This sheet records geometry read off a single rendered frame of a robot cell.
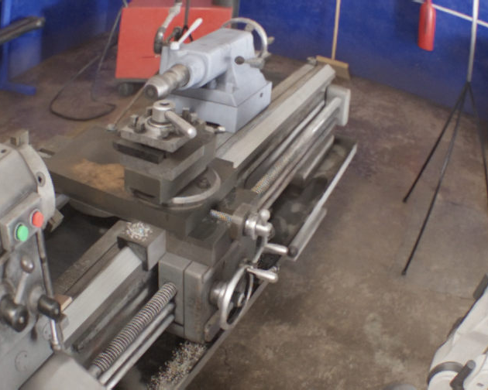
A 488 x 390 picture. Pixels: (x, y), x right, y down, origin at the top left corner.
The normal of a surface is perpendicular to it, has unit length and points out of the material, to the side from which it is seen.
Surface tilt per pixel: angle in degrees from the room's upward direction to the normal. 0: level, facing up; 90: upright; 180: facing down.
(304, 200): 0
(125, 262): 36
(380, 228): 0
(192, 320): 90
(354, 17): 90
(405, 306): 0
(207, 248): 90
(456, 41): 90
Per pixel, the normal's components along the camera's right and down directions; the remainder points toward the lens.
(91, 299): 0.60, -0.55
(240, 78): 0.87, -0.12
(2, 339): 0.91, 0.26
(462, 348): -0.41, 0.41
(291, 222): 0.08, -0.87
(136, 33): -0.06, 0.48
